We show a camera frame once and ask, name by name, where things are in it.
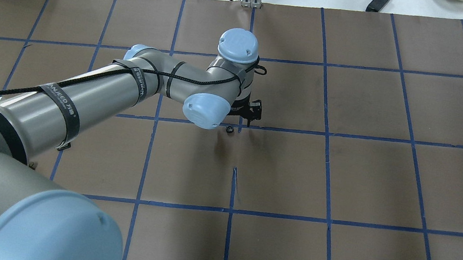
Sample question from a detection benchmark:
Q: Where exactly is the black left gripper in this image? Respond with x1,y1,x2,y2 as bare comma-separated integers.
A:
229,90,263,121

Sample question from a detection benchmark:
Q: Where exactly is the small black bearing gear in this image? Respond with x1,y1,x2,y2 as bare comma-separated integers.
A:
225,126,234,134

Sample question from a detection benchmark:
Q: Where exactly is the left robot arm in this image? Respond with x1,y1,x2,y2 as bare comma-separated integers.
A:
0,28,266,260

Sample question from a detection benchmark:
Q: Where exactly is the black power adapter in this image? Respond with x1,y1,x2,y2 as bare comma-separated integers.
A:
365,0,390,13

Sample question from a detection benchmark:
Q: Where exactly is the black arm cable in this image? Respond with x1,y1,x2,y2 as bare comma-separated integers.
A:
0,26,269,143

